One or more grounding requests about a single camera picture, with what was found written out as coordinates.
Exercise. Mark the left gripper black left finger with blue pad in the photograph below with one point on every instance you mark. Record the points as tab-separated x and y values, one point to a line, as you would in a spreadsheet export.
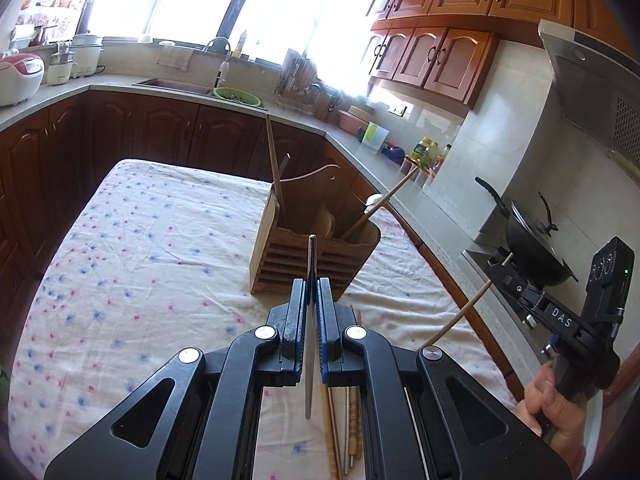
197	416

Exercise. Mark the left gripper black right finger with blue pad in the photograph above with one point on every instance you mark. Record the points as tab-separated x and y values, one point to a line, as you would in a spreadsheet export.
423	415

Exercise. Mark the curved wooden chopstick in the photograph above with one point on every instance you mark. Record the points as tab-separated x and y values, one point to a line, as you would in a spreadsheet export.
470	304

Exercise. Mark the long metal chopstick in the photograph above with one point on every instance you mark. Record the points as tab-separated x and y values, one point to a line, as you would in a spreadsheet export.
311	318

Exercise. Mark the dish rack with utensils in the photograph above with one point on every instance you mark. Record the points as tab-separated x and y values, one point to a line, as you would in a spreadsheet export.
300	88

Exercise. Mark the person's right hand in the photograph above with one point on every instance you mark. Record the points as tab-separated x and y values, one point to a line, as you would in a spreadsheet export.
568	418

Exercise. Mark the brown wooden chopstick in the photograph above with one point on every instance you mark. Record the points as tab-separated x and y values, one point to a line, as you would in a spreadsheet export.
354	438

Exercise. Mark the thin metal chopstick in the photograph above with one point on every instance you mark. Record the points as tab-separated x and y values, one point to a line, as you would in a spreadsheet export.
346	454

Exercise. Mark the light wooden chopstick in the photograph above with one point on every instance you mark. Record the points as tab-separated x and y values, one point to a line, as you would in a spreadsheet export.
331	438

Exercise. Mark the black wok with lid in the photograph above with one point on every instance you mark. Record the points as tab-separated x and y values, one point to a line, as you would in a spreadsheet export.
530	242

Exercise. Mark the gas stove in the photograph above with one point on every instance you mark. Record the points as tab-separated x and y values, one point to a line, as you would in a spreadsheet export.
509	283

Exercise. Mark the floral white tablecloth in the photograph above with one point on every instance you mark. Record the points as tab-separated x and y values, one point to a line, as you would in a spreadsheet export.
157	261

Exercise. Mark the wooden chopstick in holder right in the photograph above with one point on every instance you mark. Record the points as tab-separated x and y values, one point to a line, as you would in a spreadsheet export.
378	204

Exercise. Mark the yellow-lid condiment bottle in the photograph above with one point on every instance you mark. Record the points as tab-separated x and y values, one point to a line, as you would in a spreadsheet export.
422	151

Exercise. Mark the steel range hood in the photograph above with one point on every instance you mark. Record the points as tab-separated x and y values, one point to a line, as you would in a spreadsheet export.
598	88

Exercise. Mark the green white cutting board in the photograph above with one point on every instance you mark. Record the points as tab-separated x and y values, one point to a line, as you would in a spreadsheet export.
374	137

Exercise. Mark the green basin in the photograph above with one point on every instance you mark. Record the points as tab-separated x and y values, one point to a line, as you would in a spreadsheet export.
237	95

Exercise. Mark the hanging dish cloth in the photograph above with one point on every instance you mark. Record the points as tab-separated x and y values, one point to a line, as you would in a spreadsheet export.
175	57

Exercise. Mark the small white cooker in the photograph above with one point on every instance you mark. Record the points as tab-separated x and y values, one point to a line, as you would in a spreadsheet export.
60	66

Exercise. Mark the white electric pot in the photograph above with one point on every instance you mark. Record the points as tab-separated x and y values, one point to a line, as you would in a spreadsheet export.
87	49

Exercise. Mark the white rice cooker red top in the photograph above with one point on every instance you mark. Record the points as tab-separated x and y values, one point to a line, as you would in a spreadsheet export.
20	77

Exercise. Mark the upper wooden wall cabinets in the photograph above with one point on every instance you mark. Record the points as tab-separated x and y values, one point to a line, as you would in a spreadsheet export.
446	46

